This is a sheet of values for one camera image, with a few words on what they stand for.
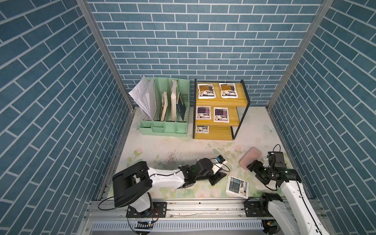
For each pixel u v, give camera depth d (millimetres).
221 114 915
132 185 438
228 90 800
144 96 868
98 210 758
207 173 635
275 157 629
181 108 1116
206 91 789
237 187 804
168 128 1039
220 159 679
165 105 942
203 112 935
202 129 1048
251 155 918
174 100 927
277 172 558
